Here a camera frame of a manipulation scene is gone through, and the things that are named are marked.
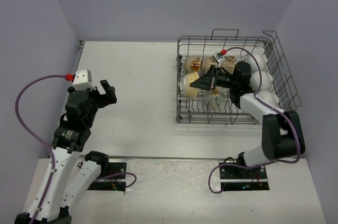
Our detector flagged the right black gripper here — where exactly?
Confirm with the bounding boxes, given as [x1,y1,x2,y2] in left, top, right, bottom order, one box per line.
[191,65,238,91]

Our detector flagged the beige bowl white flower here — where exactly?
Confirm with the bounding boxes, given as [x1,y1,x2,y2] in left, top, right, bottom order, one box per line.
[202,56,218,74]

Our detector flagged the yellow patterned bowl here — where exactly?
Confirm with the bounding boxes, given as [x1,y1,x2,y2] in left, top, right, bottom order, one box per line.
[180,72,199,99]

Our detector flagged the white bowl green leaves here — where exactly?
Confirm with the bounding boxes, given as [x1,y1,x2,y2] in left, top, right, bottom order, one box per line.
[204,87,225,109]

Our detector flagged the beige bowl brown pattern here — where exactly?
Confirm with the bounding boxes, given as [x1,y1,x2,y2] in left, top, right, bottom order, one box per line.
[221,56,236,74]

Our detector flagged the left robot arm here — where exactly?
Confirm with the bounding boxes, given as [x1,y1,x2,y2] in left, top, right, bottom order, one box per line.
[15,80,117,223]

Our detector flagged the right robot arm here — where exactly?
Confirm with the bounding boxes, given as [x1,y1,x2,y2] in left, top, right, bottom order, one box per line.
[189,61,305,178]

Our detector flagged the beige bowl orange flower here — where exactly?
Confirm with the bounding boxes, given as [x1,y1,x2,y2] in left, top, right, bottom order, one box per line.
[184,56,203,74]

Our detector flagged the white bowl far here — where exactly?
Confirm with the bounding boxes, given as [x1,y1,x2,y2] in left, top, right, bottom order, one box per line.
[245,53,267,72]

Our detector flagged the white bowl middle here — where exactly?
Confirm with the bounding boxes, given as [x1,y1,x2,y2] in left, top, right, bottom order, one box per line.
[250,71,273,92]

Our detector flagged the white bowl near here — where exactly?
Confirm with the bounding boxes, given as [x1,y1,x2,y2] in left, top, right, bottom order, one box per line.
[258,90,279,107]

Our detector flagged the grey wire dish rack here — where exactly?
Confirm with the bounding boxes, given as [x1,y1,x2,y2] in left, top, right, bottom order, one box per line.
[175,29,302,127]

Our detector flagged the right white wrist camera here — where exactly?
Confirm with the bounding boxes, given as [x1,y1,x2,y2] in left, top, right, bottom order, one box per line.
[212,52,224,68]

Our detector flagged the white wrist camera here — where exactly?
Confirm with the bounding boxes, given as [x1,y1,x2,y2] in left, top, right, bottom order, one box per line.
[212,52,224,68]
[72,69,95,91]

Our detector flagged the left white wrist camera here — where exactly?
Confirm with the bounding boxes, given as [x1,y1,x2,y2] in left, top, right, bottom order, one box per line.
[72,69,95,91]

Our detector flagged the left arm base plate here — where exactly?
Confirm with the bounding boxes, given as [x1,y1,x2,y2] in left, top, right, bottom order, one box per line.
[86,162,127,192]

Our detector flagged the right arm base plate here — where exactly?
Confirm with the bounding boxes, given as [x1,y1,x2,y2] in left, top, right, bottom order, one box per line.
[219,166,270,192]

